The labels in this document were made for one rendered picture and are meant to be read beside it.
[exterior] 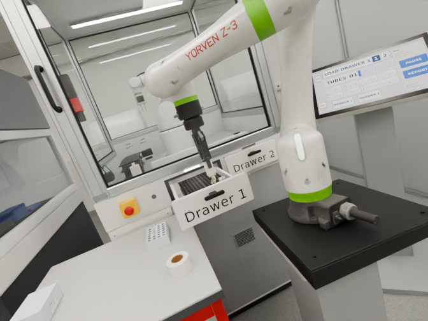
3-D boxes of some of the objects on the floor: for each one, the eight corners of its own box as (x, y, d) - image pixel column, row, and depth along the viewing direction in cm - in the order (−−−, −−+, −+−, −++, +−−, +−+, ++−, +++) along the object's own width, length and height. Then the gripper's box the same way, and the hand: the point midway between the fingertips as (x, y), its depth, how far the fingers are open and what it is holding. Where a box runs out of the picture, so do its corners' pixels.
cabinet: (324, 272, 147) (295, 154, 129) (168, 360, 125) (106, 232, 107) (256, 216, 238) (234, 142, 220) (159, 262, 216) (125, 183, 198)
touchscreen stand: (472, 299, 107) (455, 76, 84) (358, 291, 128) (320, 110, 105) (429, 233, 150) (410, 72, 127) (349, 235, 171) (320, 97, 148)
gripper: (179, 121, 95) (199, 175, 100) (185, 120, 81) (207, 183, 86) (197, 116, 96) (214, 169, 102) (205, 113, 82) (226, 175, 87)
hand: (209, 167), depth 93 cm, fingers closed
